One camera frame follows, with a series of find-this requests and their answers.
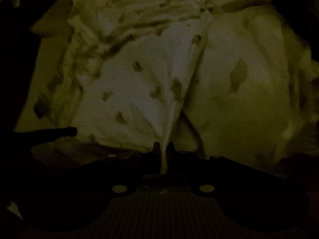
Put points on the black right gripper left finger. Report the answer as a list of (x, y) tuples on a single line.
[(88, 186)]

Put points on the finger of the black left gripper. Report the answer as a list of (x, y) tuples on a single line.
[(48, 133)]

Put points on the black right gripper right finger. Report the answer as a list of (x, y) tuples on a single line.
[(219, 193)]

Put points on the white speckled small garment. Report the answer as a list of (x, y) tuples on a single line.
[(127, 70)]

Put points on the pale floral bed sheet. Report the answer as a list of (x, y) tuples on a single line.
[(243, 99)]

